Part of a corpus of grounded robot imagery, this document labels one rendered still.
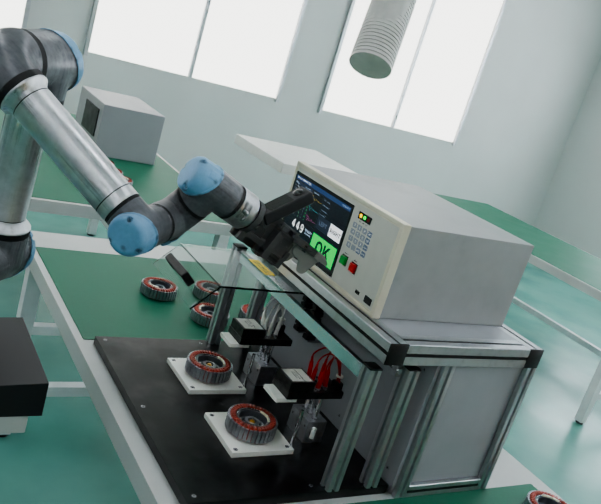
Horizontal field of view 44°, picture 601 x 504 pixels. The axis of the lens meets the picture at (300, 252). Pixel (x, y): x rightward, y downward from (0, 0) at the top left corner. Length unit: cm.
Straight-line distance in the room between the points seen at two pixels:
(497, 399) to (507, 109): 692
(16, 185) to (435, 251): 85
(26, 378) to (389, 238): 77
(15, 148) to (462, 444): 113
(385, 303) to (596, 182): 755
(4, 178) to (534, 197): 809
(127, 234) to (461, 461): 93
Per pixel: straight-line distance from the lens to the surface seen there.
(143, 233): 127
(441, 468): 175
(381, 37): 277
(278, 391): 164
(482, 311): 172
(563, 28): 882
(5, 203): 160
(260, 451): 161
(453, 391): 163
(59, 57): 150
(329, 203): 167
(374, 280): 152
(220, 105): 659
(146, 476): 150
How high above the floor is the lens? 160
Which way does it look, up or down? 16 degrees down
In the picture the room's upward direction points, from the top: 17 degrees clockwise
